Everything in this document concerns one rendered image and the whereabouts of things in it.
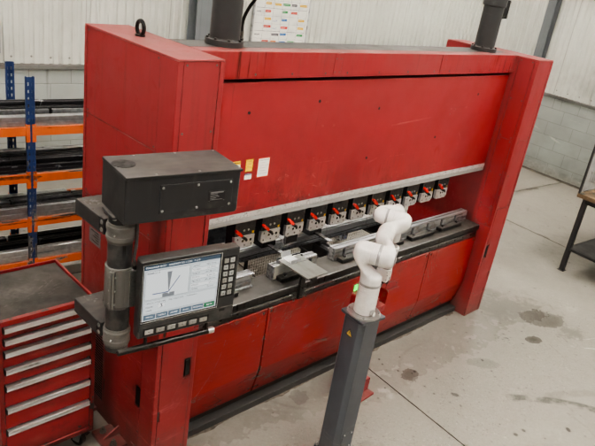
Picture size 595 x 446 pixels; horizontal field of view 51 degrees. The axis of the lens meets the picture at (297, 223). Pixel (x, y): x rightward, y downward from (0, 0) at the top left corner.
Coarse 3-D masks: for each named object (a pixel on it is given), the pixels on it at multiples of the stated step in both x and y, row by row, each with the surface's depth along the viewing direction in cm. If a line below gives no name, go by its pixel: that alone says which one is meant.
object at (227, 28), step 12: (216, 0) 305; (228, 0) 303; (240, 0) 306; (252, 0) 329; (216, 12) 307; (228, 12) 306; (240, 12) 309; (216, 24) 309; (228, 24) 308; (240, 24) 313; (216, 36) 311; (228, 36) 310; (240, 36) 340; (240, 48) 315
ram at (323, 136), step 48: (240, 96) 321; (288, 96) 344; (336, 96) 371; (384, 96) 402; (432, 96) 439; (480, 96) 483; (240, 144) 333; (288, 144) 358; (336, 144) 388; (384, 144) 422; (432, 144) 463; (480, 144) 512; (240, 192) 347; (288, 192) 374; (336, 192) 406
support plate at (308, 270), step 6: (282, 264) 394; (288, 264) 394; (294, 264) 395; (300, 264) 396; (306, 264) 397; (312, 264) 398; (294, 270) 387; (300, 270) 388; (306, 270) 390; (312, 270) 391; (318, 270) 392; (324, 270) 393; (306, 276) 382; (312, 276) 383
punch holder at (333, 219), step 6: (330, 204) 410; (336, 204) 411; (342, 204) 415; (330, 210) 411; (342, 210) 417; (330, 216) 412; (336, 216) 415; (342, 216) 419; (330, 222) 413; (336, 222) 418; (342, 222) 422
